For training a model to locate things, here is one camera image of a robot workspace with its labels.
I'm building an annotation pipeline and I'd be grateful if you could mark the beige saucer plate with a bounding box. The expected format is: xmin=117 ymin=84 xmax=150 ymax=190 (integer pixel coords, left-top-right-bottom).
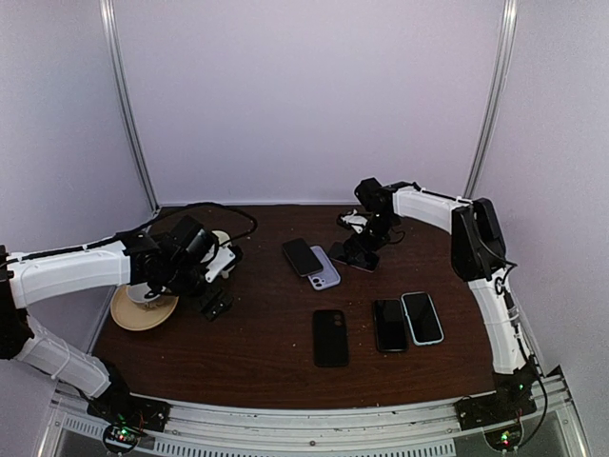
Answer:
xmin=110 ymin=286 xmax=179 ymax=331

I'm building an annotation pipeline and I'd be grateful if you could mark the white ceramic bowl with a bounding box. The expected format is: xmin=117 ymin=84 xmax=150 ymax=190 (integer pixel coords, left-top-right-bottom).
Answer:
xmin=126 ymin=284 xmax=161 ymax=308

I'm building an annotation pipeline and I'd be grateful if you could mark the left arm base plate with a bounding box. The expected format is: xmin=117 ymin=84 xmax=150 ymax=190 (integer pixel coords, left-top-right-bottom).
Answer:
xmin=87 ymin=395 xmax=170 ymax=432

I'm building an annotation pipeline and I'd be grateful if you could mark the cream ribbed mug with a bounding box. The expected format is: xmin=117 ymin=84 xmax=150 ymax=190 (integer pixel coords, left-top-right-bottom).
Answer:
xmin=208 ymin=230 xmax=237 ymax=282

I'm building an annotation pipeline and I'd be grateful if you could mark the purple-edged phone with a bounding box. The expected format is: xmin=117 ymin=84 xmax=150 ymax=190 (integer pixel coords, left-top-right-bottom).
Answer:
xmin=282 ymin=238 xmax=323 ymax=277
xmin=328 ymin=242 xmax=380 ymax=272

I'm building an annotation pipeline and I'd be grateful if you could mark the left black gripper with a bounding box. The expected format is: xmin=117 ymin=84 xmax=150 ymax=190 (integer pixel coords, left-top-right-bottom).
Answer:
xmin=164 ymin=259 xmax=232 ymax=321

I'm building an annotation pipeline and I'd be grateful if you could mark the black phone case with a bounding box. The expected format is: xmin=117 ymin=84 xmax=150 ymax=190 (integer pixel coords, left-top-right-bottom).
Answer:
xmin=312 ymin=309 xmax=349 ymax=368

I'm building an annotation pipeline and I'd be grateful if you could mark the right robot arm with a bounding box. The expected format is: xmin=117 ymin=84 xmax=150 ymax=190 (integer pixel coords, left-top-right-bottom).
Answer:
xmin=337 ymin=178 xmax=537 ymax=421

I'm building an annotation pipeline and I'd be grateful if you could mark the aluminium post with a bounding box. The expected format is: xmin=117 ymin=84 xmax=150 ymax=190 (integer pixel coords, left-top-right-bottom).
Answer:
xmin=463 ymin=0 xmax=520 ymax=199
xmin=99 ymin=0 xmax=160 ymax=214

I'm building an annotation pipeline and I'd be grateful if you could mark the left aluminium post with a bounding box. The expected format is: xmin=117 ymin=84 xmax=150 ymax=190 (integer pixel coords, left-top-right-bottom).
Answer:
xmin=99 ymin=0 xmax=160 ymax=214

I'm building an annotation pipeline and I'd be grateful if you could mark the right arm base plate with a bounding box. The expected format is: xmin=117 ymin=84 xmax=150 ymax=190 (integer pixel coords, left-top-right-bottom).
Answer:
xmin=454 ymin=393 xmax=537 ymax=430

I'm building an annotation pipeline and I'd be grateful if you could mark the front aluminium rail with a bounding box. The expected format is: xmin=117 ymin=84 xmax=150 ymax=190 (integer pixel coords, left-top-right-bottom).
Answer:
xmin=33 ymin=376 xmax=592 ymax=456

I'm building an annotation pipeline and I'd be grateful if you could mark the right aluminium post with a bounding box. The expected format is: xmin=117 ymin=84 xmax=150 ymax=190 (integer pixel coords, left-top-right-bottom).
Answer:
xmin=463 ymin=0 xmax=520 ymax=199

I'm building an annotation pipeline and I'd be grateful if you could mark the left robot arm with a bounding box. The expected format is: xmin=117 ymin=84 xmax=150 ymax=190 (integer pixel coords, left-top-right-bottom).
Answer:
xmin=1 ymin=216 xmax=243 ymax=423

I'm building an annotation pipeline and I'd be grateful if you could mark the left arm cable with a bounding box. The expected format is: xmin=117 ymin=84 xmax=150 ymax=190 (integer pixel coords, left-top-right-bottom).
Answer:
xmin=0 ymin=202 xmax=259 ymax=263

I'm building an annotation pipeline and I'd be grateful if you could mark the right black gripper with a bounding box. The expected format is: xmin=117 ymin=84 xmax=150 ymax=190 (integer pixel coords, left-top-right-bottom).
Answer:
xmin=345 ymin=214 xmax=397 ymax=268

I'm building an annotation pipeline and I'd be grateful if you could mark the phone under black case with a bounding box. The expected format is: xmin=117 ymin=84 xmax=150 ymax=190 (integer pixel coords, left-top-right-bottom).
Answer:
xmin=307 ymin=246 xmax=342 ymax=290

